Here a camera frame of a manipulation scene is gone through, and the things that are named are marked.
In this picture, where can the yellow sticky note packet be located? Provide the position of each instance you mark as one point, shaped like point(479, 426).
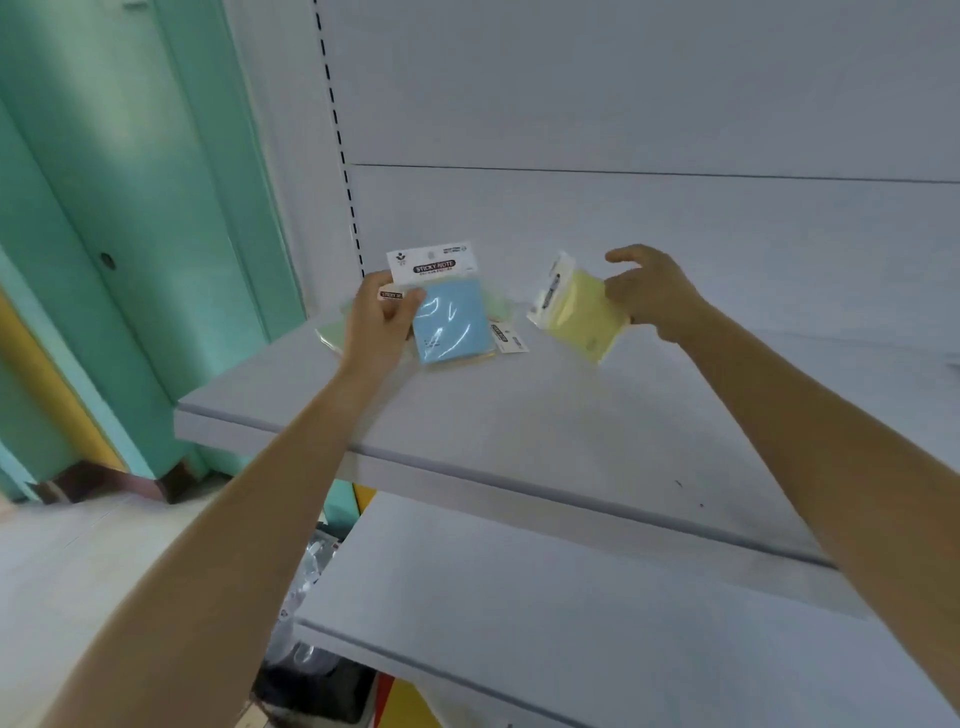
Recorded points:
point(581, 315)

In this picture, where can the black bin with plastic bags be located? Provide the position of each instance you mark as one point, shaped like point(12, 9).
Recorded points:
point(315, 660)

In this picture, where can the slotted grey shelf upright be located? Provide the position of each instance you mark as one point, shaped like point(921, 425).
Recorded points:
point(300, 150)

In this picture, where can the dark brown baseboard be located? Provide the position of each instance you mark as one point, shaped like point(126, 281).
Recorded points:
point(112, 480)

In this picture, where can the person's left thumb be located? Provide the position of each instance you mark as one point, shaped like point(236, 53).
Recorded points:
point(411, 301)

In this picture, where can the person's left forearm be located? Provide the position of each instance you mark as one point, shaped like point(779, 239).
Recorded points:
point(225, 547)

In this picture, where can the person's right hand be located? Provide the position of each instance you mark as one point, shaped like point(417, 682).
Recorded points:
point(656, 296)

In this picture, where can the person's right thumb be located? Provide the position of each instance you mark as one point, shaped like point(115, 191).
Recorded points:
point(619, 288)

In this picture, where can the orange sticky note packet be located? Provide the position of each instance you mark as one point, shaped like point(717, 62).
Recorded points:
point(508, 339)

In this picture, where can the pale green sticky note packet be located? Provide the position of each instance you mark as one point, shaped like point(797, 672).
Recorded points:
point(499, 304)

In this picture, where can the blue sticky note packet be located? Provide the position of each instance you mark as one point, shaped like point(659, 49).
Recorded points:
point(448, 311)

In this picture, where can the person's left hand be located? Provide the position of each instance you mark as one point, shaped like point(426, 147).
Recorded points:
point(375, 330)

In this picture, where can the grey shelf back panel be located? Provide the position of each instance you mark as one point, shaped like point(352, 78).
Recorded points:
point(660, 150)

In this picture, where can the grey shelf board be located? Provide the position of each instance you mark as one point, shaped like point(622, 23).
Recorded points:
point(600, 435)
point(570, 622)

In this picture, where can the teal door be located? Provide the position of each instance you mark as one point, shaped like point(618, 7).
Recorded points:
point(135, 225)

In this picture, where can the yellow and red box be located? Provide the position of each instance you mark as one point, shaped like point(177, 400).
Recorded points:
point(401, 701)

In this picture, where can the person's right forearm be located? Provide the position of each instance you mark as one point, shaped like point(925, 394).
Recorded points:
point(832, 465)

